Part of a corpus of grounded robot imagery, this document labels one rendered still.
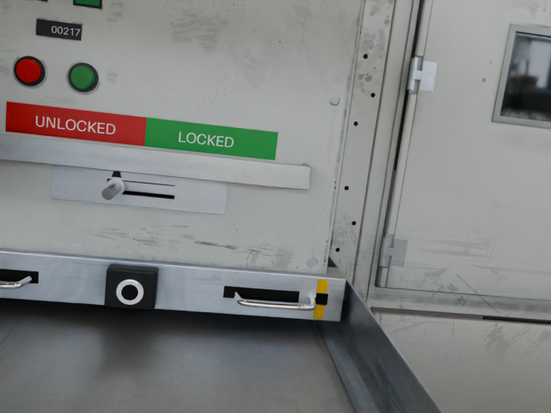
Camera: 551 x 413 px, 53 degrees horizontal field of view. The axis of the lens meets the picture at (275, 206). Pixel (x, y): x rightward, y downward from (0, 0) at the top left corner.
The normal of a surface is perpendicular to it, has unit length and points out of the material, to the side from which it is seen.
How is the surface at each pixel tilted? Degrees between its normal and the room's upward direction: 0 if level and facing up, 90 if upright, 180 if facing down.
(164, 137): 90
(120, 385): 0
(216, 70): 90
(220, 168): 90
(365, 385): 0
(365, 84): 90
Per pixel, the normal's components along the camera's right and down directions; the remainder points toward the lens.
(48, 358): 0.11, -0.98
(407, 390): -0.99, -0.10
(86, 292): 0.11, 0.19
